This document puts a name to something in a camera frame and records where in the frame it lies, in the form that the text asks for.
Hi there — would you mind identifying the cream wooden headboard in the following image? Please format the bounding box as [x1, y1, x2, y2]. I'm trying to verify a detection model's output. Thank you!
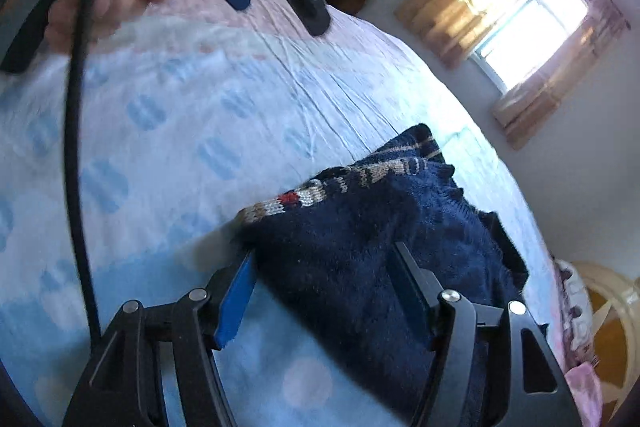
[575, 261, 639, 425]

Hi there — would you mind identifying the pink folded quilt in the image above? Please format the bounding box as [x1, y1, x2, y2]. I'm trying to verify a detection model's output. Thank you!
[565, 362, 603, 427]

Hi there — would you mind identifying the blue pink bed sheet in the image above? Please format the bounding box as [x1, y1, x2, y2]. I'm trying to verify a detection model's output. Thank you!
[1, 0, 564, 426]

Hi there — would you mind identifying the right yellow window curtain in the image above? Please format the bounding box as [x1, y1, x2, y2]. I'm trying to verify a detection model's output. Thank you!
[492, 0, 628, 150]

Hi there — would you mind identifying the person's left hand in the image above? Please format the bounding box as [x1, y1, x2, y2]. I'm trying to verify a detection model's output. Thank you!
[44, 0, 165, 55]

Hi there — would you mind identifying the navy patterned knit sweater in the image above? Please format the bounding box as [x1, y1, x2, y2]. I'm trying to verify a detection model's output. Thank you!
[238, 124, 528, 418]

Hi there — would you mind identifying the white patterned pillow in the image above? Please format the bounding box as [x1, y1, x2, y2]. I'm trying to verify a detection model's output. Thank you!
[553, 259, 597, 367]

